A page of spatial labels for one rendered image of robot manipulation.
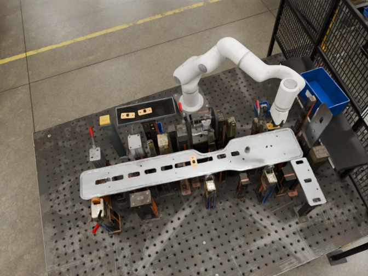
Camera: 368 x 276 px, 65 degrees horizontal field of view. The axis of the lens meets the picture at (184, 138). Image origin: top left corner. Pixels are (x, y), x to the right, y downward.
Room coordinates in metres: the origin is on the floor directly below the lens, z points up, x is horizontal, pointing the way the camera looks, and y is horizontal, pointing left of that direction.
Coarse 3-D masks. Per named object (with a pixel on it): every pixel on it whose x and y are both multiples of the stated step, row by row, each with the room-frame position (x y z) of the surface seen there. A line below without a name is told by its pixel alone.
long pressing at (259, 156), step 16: (288, 128) 0.93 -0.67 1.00; (240, 144) 0.86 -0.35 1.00; (256, 144) 0.84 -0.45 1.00; (272, 144) 0.83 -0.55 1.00; (288, 144) 0.81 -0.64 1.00; (144, 160) 0.82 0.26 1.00; (160, 160) 0.81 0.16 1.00; (176, 160) 0.80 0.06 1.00; (224, 160) 0.76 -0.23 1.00; (240, 160) 0.74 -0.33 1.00; (256, 160) 0.73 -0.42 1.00; (272, 160) 0.72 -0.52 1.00; (288, 160) 0.71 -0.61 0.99; (80, 176) 0.77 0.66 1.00; (96, 176) 0.76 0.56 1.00; (112, 176) 0.74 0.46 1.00; (144, 176) 0.72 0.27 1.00; (160, 176) 0.70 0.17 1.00; (176, 176) 0.69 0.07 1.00; (192, 176) 0.68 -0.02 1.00; (80, 192) 0.67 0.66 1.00; (96, 192) 0.65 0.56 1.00; (112, 192) 0.64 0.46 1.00
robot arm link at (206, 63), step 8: (216, 48) 1.18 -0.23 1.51; (200, 56) 1.23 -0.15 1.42; (208, 56) 1.13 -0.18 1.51; (216, 56) 1.13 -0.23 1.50; (192, 64) 1.27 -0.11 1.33; (200, 64) 1.11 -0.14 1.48; (208, 64) 1.09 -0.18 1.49; (216, 64) 1.10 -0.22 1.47; (176, 72) 1.32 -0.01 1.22; (184, 72) 1.29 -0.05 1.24; (192, 72) 1.25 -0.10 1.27; (200, 72) 1.22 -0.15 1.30; (208, 72) 1.08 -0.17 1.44; (176, 80) 1.30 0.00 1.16; (184, 80) 1.27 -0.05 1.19
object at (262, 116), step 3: (261, 105) 0.98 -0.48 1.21; (264, 105) 0.98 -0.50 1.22; (261, 108) 0.96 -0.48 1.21; (264, 108) 0.96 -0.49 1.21; (261, 111) 0.96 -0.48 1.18; (264, 111) 0.94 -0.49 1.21; (267, 111) 0.94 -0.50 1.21; (261, 114) 0.96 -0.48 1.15; (264, 114) 0.96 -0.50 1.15; (258, 117) 0.97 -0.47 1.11; (261, 117) 0.96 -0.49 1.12; (264, 117) 0.95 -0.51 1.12; (258, 120) 0.96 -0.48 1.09; (258, 123) 0.95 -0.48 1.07; (258, 126) 0.94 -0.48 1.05
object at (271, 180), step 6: (264, 174) 0.62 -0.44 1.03; (270, 174) 0.61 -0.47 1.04; (264, 180) 0.61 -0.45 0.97; (270, 180) 0.58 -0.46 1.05; (276, 180) 0.57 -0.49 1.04; (258, 186) 0.63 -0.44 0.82; (264, 186) 0.58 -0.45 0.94; (270, 186) 0.56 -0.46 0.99; (258, 192) 0.61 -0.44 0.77; (264, 192) 0.58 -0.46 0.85; (258, 198) 0.58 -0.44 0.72; (264, 198) 0.56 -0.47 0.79; (258, 204) 0.55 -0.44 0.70
